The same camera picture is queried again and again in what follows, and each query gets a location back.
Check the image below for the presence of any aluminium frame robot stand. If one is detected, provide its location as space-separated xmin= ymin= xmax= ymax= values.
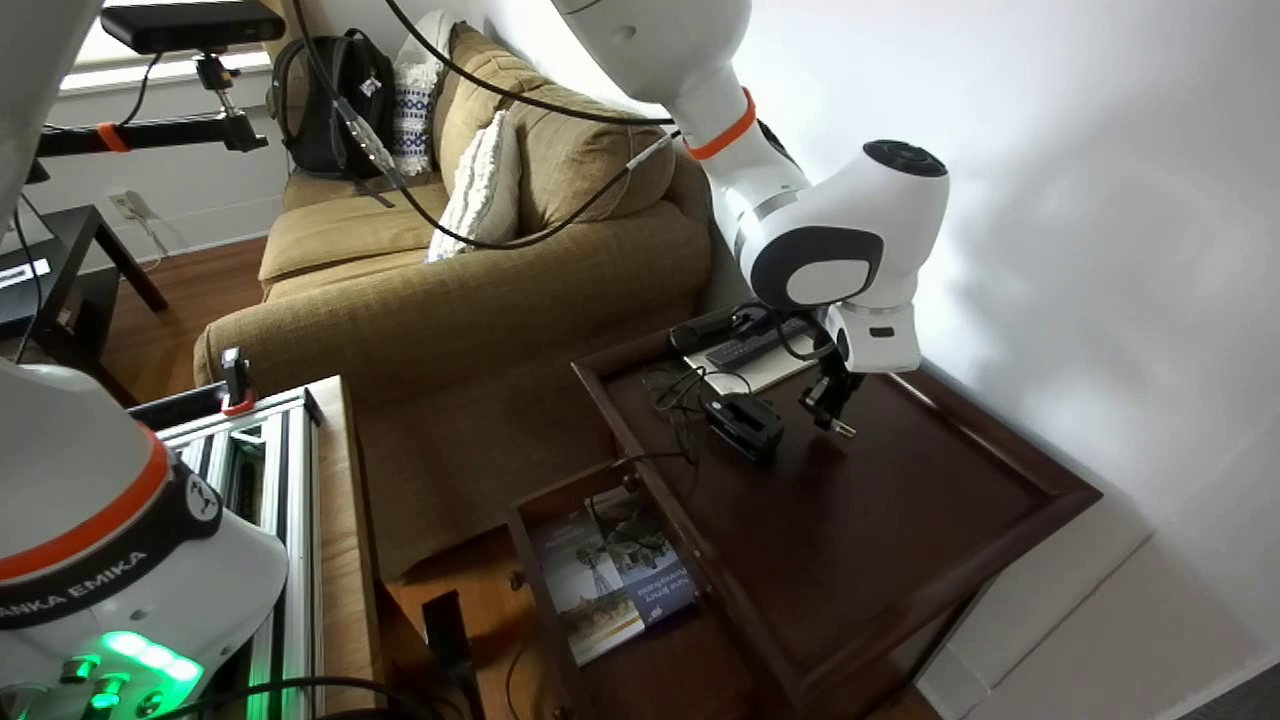
xmin=128 ymin=377 xmax=327 ymax=720

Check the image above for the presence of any dark wooden nightstand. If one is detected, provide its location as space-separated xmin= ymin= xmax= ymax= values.
xmin=506 ymin=304 xmax=1105 ymax=720

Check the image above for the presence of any black side table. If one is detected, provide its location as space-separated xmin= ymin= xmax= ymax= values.
xmin=0 ymin=202 xmax=170 ymax=391

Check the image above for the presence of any black arm cable grey connector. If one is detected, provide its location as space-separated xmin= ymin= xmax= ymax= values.
xmin=270 ymin=0 xmax=689 ymax=258

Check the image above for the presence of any magazine with blue cover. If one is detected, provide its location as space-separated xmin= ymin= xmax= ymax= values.
xmin=526 ymin=483 xmax=706 ymax=673

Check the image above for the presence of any long black remote control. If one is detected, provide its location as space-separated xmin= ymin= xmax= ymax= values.
xmin=665 ymin=310 xmax=752 ymax=355

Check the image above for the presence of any white patterned bag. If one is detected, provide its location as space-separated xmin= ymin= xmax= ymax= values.
xmin=386 ymin=52 xmax=453 ymax=186

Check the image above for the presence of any black boom with orange tape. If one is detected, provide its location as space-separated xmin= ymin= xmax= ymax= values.
xmin=30 ymin=52 xmax=270 ymax=165

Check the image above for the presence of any black base cable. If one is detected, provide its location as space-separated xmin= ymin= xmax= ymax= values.
xmin=162 ymin=668 xmax=403 ymax=720

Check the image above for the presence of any white notepad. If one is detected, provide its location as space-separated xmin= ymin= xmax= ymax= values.
xmin=700 ymin=337 xmax=828 ymax=402

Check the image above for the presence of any open wooden drawer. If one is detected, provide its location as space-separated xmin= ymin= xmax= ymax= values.
xmin=502 ymin=457 xmax=752 ymax=720

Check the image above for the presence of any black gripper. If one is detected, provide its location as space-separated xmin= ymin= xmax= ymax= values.
xmin=801 ymin=337 xmax=867 ymax=440

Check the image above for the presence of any black stereo camera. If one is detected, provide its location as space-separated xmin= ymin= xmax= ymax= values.
xmin=98 ymin=0 xmax=289 ymax=60

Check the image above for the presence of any tan fabric sofa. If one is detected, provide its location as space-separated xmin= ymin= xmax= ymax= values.
xmin=188 ymin=21 xmax=723 ymax=578

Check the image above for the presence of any black knob on red base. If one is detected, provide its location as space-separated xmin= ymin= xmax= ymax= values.
xmin=217 ymin=343 xmax=261 ymax=421

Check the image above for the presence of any white throw pillow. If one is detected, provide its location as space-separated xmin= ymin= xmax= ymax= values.
xmin=422 ymin=108 xmax=525 ymax=269

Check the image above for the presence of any black backpack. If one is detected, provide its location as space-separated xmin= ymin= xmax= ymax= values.
xmin=269 ymin=29 xmax=399 ymax=187

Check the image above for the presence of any white wall outlet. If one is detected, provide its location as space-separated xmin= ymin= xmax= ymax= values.
xmin=107 ymin=187 xmax=154 ymax=227

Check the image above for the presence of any grey black remote control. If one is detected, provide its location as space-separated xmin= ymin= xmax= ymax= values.
xmin=680 ymin=315 xmax=811 ymax=383

